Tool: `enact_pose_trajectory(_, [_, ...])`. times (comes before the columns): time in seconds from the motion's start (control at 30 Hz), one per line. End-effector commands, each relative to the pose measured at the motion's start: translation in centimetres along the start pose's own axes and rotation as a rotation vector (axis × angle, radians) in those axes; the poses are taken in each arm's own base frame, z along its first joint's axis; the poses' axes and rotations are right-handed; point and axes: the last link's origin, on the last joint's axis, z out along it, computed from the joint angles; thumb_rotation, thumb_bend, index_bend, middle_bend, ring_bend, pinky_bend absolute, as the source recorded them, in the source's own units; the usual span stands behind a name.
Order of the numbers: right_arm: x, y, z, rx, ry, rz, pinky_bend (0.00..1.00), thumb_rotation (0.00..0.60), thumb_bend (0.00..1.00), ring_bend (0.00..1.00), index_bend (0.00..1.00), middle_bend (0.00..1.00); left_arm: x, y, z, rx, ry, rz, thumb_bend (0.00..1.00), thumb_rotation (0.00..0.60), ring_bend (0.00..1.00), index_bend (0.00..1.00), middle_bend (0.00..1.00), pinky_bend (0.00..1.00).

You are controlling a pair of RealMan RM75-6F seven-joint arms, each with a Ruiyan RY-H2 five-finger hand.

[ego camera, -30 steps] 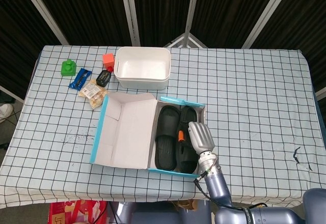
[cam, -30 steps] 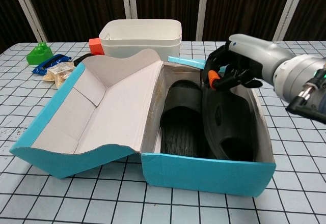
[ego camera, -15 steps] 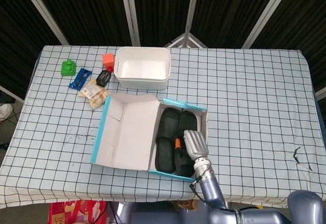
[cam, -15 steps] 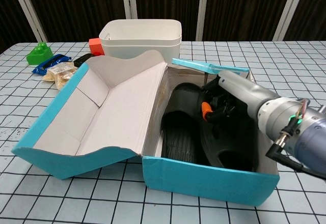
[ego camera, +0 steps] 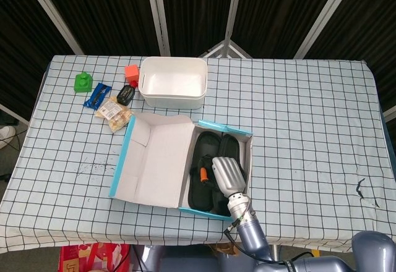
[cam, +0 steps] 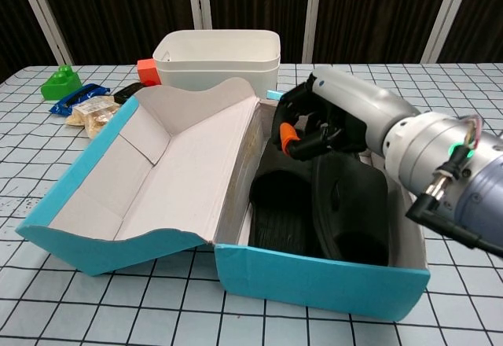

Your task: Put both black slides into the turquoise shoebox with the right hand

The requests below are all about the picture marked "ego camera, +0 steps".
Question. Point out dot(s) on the blue snack packet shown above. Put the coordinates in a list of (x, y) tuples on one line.
[(96, 96)]

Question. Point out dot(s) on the small red object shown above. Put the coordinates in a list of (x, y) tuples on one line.
[(133, 83)]

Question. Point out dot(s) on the black slipper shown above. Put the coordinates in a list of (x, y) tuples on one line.
[(204, 142), (229, 145)]

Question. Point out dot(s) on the white plastic bin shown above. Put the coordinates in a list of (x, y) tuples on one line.
[(173, 77)]

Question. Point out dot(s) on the clear snack bag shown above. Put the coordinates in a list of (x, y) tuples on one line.
[(113, 114)]

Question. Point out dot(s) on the blue checked tablecloth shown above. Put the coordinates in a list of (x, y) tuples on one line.
[(309, 99)]

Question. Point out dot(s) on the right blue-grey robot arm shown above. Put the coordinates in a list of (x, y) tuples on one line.
[(250, 235)]

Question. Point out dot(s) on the metal table leg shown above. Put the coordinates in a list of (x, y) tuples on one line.
[(274, 252)]

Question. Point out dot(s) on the white shoe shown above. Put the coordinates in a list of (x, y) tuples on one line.
[(6, 134)]

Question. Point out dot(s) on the orange cube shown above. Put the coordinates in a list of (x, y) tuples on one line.
[(132, 71)]

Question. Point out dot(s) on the white metal stand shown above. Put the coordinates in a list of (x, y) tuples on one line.
[(226, 48)]

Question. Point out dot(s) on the black folding screen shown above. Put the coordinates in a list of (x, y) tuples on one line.
[(108, 12)]

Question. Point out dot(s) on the green toy block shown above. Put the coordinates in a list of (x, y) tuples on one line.
[(82, 83)]

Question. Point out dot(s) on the red patterned bag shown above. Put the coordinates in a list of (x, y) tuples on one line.
[(92, 258)]

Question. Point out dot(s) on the small black packet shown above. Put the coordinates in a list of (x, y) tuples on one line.
[(125, 95)]

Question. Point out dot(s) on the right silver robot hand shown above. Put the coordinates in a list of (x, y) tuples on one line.
[(230, 176)]

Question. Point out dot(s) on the blue shoe box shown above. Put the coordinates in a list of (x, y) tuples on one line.
[(161, 167)]

